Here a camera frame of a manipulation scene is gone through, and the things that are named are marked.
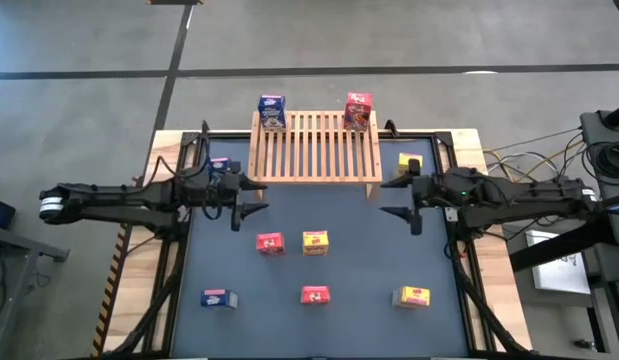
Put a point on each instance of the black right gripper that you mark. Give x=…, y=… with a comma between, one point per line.
x=439, y=200

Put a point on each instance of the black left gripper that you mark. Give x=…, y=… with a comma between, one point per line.
x=209, y=197

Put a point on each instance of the yellow Corn Pops cereal box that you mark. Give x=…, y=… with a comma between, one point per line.
x=414, y=296
x=315, y=243
x=404, y=162

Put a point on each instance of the blue Frosted Flakes cereal box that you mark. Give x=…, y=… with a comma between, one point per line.
x=216, y=299
x=220, y=164
x=271, y=112

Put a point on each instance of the red Froot Loops cereal box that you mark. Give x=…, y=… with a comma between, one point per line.
x=358, y=110
x=315, y=295
x=270, y=243

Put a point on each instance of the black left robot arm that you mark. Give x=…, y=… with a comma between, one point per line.
x=114, y=202

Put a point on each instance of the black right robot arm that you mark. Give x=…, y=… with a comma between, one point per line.
x=529, y=197

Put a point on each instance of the wooden slatted shelf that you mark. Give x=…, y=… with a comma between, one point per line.
x=314, y=178

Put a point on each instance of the grey-blue table mat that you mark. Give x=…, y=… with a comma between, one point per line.
x=364, y=260

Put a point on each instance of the black yellow hazard tape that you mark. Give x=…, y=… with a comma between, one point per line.
x=109, y=295

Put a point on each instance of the black metal beam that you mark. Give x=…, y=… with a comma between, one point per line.
x=564, y=247

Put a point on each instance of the white board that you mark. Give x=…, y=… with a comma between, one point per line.
x=559, y=270

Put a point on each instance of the grey equipment cart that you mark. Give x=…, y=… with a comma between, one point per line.
x=596, y=125

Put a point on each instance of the grey metal stand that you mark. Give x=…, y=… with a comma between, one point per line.
x=19, y=245

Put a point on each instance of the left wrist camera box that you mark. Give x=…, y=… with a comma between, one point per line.
x=209, y=186

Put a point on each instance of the black metal table frame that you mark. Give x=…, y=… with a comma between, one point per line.
x=224, y=135

